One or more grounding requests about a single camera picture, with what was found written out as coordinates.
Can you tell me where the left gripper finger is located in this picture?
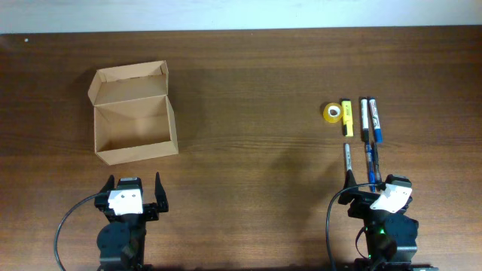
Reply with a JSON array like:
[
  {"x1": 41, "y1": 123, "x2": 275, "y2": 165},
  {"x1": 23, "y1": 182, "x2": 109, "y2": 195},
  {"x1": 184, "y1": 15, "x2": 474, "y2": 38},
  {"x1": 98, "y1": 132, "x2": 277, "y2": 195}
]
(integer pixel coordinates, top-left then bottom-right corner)
[
  {"x1": 154, "y1": 172, "x2": 168, "y2": 206},
  {"x1": 100, "y1": 175, "x2": 114, "y2": 194}
]

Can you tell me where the grey black permanent marker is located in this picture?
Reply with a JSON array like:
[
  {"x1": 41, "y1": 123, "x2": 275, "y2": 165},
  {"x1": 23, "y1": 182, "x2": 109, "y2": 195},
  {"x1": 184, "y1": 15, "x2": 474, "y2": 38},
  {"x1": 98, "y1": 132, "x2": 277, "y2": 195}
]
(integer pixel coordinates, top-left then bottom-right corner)
[{"x1": 344, "y1": 143, "x2": 352, "y2": 171}]

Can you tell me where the blue pen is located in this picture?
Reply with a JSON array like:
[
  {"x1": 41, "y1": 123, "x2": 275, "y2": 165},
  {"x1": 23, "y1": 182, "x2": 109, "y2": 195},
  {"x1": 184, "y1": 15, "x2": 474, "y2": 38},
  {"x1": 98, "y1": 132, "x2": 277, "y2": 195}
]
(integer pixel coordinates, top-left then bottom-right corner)
[{"x1": 365, "y1": 142, "x2": 376, "y2": 192}]

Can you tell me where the yellow highlighter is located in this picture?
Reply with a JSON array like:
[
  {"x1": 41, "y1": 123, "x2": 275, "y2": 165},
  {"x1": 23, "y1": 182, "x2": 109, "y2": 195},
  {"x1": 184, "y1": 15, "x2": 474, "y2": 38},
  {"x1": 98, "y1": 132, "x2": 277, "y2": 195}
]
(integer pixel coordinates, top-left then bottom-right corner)
[{"x1": 341, "y1": 99, "x2": 354, "y2": 137}]

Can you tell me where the white marker blue cap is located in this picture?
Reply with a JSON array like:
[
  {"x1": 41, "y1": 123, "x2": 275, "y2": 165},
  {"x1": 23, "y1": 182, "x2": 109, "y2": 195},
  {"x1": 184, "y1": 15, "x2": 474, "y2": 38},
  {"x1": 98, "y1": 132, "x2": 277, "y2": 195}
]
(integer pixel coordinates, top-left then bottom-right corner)
[{"x1": 368, "y1": 98, "x2": 383, "y2": 143}]

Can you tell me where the brown cardboard box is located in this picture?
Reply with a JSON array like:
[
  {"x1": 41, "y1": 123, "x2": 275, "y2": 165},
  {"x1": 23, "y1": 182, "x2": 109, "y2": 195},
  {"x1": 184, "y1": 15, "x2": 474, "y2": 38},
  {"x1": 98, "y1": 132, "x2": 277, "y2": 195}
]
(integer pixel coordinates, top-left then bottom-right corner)
[{"x1": 88, "y1": 60, "x2": 178, "y2": 166}]

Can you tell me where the yellow tape roll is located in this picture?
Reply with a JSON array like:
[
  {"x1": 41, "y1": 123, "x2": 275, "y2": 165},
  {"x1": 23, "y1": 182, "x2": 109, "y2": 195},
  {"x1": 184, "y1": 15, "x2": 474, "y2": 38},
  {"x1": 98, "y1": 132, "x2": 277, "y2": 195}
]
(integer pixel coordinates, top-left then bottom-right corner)
[{"x1": 322, "y1": 102, "x2": 343, "y2": 123}]

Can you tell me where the white marker black cap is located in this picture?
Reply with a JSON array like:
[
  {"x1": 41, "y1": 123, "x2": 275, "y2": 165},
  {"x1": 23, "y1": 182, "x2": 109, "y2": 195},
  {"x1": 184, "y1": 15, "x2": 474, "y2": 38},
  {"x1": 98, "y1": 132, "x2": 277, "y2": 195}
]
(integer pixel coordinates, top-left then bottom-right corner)
[{"x1": 361, "y1": 98, "x2": 369, "y2": 143}]

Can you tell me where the black pen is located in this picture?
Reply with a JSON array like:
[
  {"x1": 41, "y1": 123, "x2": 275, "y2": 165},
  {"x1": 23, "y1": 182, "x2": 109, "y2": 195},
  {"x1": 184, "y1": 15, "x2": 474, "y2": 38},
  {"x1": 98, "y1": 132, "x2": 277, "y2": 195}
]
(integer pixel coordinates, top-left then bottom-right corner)
[{"x1": 372, "y1": 142, "x2": 382, "y2": 183}]

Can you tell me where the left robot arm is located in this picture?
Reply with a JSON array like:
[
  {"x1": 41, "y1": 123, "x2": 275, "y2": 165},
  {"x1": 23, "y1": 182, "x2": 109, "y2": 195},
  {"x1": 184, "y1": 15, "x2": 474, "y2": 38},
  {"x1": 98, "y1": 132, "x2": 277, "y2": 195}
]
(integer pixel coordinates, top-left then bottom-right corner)
[{"x1": 94, "y1": 174, "x2": 169, "y2": 271}]

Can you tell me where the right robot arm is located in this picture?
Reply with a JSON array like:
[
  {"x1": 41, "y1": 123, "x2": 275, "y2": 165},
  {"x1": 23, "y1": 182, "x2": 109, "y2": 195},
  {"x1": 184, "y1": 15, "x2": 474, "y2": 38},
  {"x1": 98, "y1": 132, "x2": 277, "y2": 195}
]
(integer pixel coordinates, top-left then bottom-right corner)
[{"x1": 338, "y1": 169, "x2": 419, "y2": 270}]

